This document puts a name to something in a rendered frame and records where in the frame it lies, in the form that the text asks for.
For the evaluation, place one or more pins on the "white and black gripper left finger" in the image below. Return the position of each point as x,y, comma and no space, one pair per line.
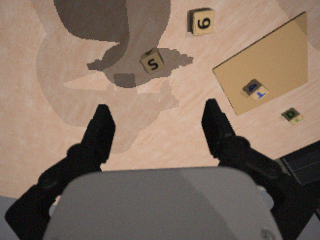
29,216

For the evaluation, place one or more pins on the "tan flat mat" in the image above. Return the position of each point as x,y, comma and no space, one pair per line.
279,61

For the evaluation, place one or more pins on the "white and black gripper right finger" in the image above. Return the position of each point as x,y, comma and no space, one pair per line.
294,205

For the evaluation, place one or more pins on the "cream letter block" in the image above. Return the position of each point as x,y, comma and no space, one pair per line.
256,90
293,116
152,60
202,21

